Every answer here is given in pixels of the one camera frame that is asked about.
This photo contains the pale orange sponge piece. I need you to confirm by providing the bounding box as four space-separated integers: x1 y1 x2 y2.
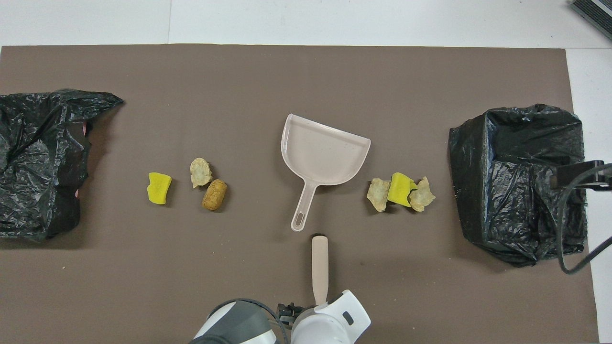
408 176 436 213

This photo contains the notched yellow sponge piece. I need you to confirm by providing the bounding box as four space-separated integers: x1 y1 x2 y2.
147 172 172 205

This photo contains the beige brush with black bristles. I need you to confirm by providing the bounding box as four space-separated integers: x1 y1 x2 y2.
312 235 329 306

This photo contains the brown sponge piece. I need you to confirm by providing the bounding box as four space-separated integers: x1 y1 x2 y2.
201 179 228 211

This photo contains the box-shaped bin with black bag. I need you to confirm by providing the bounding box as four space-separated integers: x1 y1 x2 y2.
448 104 589 267

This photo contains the grey ribbed object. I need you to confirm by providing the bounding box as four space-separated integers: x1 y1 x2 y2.
569 0 612 41

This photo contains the beige plastic dustpan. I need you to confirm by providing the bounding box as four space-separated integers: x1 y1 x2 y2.
280 113 372 232

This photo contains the crumpled black bag lined bin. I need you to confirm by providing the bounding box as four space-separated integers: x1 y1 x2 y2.
0 88 124 241

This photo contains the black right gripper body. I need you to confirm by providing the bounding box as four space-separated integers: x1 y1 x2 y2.
550 161 605 189

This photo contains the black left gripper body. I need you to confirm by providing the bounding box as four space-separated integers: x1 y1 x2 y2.
277 302 304 326

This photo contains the pale greenish sponge piece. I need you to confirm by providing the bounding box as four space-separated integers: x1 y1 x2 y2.
367 178 392 213

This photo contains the yellow sponge with green scourer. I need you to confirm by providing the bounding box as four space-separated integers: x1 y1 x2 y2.
392 172 418 194

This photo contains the brown table mat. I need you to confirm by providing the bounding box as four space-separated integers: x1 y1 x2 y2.
0 44 601 344

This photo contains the pale beige sponge piece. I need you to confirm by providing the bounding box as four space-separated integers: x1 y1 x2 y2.
189 158 213 189

